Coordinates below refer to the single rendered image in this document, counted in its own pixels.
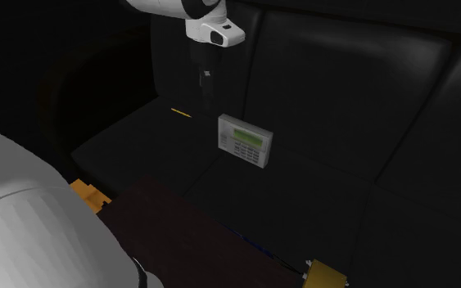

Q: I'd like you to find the yellow box with white pegs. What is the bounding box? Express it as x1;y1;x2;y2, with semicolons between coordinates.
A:
301;259;350;288

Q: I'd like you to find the white keypad with green display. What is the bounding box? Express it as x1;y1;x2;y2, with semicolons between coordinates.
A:
217;113;274;169

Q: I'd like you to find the orange block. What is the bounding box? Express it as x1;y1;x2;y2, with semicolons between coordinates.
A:
69;178;113;214

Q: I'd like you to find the black leather sofa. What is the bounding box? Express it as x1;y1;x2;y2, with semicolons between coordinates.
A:
34;0;461;288

